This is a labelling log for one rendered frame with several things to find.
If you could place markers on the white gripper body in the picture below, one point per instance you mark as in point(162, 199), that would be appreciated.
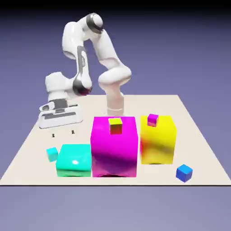
point(61, 120)

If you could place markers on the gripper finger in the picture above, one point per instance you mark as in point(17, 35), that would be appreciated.
point(72, 132)
point(53, 135)

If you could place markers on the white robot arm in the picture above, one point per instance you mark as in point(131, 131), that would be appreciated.
point(106, 48)

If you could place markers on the small cyan cube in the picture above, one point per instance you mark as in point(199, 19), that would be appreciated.
point(52, 154)

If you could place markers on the small yellow cube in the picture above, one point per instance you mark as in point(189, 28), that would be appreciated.
point(115, 126)

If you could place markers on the small magenta cube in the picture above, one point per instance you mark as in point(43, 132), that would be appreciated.
point(152, 120)

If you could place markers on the small blue cube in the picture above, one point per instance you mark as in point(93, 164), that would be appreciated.
point(184, 173)

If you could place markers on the large cyan box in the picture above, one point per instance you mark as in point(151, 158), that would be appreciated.
point(74, 158)

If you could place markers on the large magenta box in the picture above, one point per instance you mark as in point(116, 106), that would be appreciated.
point(113, 149)

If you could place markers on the large yellow box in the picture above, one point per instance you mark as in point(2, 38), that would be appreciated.
point(158, 142)

